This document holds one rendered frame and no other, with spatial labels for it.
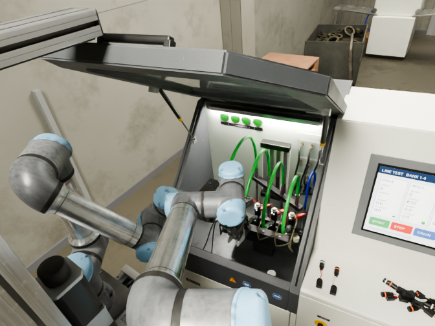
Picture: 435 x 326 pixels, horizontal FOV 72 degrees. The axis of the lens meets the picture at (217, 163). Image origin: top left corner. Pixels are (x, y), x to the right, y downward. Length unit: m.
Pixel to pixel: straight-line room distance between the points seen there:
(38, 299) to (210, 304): 0.30
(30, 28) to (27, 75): 1.98
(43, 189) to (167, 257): 0.42
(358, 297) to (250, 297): 0.88
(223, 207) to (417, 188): 0.73
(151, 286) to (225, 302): 0.13
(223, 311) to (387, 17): 6.39
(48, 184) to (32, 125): 1.72
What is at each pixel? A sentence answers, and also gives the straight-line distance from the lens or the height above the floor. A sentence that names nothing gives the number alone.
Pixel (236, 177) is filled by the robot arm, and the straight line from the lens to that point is 0.86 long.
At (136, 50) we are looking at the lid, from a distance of 0.60.
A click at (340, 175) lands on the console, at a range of 1.25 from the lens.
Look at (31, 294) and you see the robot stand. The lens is 0.62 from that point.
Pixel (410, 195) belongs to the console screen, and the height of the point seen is 1.32.
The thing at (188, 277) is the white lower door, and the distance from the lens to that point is 1.67.
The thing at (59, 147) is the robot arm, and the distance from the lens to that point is 1.01.
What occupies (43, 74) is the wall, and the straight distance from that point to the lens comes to 2.59.
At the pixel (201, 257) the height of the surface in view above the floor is 0.95.
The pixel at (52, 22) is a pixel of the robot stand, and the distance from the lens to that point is 0.59.
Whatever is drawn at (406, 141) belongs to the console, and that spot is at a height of 1.51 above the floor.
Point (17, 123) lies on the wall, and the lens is 2.57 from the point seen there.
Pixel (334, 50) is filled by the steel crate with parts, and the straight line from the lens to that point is 5.12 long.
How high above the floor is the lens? 2.11
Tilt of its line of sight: 36 degrees down
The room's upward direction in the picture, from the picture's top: 6 degrees counter-clockwise
